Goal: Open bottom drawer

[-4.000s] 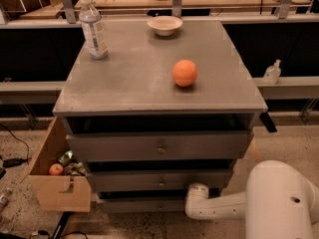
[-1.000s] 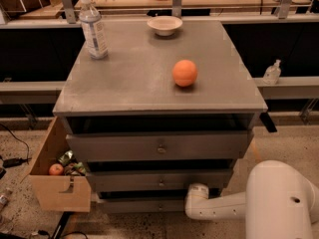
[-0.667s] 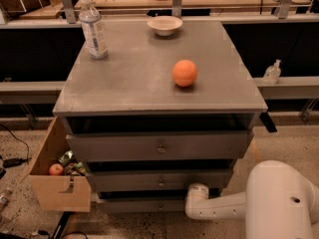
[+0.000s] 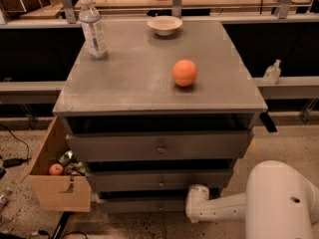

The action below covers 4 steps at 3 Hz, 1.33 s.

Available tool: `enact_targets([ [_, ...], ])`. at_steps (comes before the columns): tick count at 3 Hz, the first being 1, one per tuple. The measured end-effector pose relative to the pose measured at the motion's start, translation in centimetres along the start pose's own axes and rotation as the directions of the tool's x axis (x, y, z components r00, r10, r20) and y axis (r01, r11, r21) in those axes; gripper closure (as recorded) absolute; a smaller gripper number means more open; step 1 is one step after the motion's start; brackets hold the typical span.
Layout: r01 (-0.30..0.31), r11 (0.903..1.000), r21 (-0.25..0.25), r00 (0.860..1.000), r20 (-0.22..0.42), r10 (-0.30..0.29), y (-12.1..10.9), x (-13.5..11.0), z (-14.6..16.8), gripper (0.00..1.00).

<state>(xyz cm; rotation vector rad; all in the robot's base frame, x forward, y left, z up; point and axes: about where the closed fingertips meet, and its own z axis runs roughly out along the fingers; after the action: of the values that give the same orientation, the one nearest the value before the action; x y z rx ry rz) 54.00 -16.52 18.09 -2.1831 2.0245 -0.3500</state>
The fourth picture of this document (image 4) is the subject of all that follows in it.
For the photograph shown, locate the grey drawer cabinet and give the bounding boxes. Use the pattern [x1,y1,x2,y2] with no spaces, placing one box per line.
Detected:
[53,19,267,201]

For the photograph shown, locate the grey bottom drawer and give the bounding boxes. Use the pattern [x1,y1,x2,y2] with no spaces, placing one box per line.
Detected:
[97,198,184,213]

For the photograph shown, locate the orange ball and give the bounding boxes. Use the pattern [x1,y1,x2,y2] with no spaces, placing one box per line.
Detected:
[172,60,197,87]

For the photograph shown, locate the grey middle drawer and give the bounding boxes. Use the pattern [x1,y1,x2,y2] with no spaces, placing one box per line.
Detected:
[86,169,233,192]

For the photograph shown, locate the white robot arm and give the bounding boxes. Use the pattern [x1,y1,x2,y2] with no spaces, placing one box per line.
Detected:
[185,160,319,239]

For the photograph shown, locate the clear sanitizer pump bottle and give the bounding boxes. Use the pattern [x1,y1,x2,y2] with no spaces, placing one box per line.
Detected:
[262,59,281,85]

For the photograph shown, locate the grey top drawer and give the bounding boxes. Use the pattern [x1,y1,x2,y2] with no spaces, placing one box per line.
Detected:
[66,130,253,162]

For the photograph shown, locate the white ceramic bowl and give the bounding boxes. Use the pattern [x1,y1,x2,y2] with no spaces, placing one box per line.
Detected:
[148,16,182,37]

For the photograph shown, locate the black power adapter with cable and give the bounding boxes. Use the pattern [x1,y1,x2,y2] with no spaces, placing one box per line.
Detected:
[1,123,31,168]

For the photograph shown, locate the wooden box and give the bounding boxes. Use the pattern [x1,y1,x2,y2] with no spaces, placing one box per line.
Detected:
[29,118,91,212]

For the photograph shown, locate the grey drawer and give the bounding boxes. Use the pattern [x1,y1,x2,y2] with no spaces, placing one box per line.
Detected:
[97,198,184,213]
[66,130,253,162]
[86,169,233,192]

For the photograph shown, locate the clear plastic water bottle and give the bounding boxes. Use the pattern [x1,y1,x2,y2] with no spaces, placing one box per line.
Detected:
[79,0,108,59]

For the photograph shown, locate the green snack packets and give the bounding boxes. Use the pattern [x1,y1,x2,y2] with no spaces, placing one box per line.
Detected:
[57,150,86,176]

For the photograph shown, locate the red apple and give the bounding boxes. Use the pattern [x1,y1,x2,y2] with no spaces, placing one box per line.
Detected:
[49,163,64,175]

